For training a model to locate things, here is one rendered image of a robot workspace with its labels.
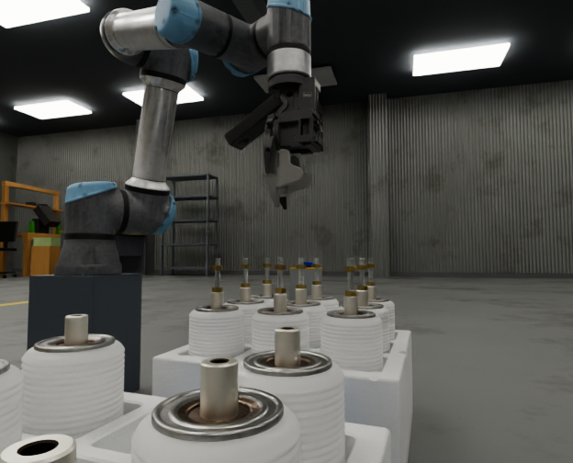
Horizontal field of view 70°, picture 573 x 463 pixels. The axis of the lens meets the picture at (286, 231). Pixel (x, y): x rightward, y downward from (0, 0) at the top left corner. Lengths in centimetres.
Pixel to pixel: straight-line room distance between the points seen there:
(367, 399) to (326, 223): 711
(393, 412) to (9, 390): 44
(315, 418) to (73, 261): 83
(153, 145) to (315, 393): 90
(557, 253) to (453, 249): 156
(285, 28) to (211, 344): 53
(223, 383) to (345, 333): 39
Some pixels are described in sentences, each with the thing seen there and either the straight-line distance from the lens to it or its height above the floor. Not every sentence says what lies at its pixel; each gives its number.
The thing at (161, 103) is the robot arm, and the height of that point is 73.
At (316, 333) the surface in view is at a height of 20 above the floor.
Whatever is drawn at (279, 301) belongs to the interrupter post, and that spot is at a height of 27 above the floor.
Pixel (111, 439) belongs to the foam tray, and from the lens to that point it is 46.
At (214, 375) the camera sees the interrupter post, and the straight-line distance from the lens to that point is 25.
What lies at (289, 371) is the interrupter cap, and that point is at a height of 25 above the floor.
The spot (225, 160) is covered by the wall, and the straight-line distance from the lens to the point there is 848.
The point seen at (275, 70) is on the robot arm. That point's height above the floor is 65.
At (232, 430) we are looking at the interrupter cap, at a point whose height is 25.
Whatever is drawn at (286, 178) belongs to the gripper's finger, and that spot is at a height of 47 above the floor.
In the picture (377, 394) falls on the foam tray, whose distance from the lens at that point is 61.
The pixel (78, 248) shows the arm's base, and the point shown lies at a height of 36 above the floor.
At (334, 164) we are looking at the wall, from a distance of 780.
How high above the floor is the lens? 34
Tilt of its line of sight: 4 degrees up
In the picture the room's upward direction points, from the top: straight up
